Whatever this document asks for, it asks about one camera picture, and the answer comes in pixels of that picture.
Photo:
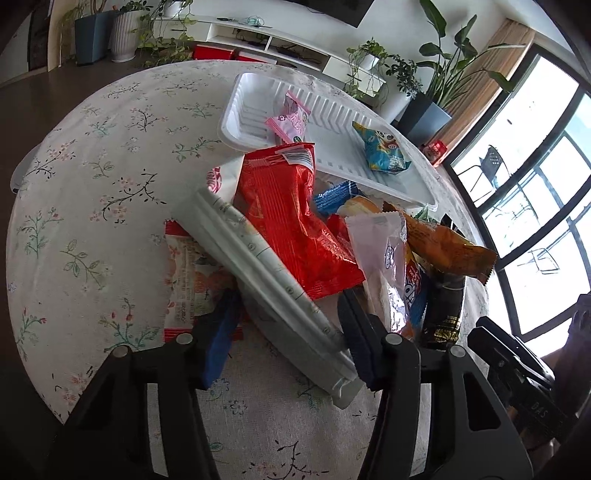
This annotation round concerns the beige curtain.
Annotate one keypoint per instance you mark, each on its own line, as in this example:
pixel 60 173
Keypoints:
pixel 489 78

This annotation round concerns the trailing plant in white pot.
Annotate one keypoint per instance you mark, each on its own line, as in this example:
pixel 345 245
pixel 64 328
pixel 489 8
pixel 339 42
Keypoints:
pixel 171 32

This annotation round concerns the long blue bread packet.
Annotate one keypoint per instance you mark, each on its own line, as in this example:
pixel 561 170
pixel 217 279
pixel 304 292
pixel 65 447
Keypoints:
pixel 337 194

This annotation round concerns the black outdoor chair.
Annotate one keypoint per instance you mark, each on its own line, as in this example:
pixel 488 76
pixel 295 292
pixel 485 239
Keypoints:
pixel 490 161

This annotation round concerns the white plastic tray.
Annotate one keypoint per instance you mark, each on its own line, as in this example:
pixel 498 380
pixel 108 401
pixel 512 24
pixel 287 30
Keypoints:
pixel 332 138

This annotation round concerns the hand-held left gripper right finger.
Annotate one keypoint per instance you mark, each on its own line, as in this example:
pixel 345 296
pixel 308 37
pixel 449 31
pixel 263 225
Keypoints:
pixel 358 341

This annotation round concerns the large red snack bag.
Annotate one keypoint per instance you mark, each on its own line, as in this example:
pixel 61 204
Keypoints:
pixel 286 217

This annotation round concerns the black snack packet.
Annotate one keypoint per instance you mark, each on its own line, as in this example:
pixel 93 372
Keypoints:
pixel 443 314

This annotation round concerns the long white snack bag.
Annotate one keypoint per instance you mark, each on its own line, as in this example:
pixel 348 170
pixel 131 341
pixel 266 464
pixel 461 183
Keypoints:
pixel 258 258

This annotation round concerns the black television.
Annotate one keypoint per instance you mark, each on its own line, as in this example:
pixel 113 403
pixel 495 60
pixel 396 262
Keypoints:
pixel 337 9

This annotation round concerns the black framed window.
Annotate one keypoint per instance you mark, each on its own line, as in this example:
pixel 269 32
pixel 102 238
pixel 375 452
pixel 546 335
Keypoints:
pixel 549 152

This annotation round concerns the floral tablecloth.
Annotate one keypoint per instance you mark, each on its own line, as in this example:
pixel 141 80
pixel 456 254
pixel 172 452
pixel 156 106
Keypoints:
pixel 115 184

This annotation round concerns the orange snack packet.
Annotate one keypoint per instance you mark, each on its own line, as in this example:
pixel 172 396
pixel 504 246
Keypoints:
pixel 443 249

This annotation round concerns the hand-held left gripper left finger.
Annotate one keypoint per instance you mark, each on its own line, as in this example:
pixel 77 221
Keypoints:
pixel 221 332

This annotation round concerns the plant in blue-grey pot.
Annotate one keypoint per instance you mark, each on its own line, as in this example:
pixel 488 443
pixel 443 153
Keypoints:
pixel 92 37

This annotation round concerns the translucent white snack packet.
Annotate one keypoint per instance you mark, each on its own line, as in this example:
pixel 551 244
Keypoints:
pixel 374 249

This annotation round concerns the small red snack packet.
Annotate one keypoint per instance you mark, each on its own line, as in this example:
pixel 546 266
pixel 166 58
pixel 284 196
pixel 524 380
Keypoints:
pixel 184 277

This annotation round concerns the tall plant dark grey pot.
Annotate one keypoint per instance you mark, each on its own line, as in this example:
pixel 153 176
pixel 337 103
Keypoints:
pixel 427 120

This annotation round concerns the small blue snack packet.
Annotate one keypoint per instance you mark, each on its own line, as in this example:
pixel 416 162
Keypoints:
pixel 383 152

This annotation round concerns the pink snack packet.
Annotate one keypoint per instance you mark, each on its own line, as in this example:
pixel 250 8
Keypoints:
pixel 288 122

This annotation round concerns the plant in white ribbed pot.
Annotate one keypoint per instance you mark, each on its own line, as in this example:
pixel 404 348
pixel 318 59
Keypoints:
pixel 125 37

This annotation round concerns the bushy plant in white pot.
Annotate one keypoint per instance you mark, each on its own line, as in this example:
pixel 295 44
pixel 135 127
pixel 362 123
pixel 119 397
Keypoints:
pixel 399 92

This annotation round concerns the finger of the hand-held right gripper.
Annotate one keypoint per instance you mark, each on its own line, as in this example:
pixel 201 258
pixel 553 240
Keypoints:
pixel 491 357
pixel 517 344

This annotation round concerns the white tv cabinet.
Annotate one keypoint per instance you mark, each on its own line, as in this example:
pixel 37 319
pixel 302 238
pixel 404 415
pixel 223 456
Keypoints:
pixel 295 39

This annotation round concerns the hanging plant small white pot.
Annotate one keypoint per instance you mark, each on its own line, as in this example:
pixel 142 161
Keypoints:
pixel 367 60

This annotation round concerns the red bag on floor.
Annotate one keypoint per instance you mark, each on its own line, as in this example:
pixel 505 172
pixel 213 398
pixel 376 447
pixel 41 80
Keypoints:
pixel 435 153

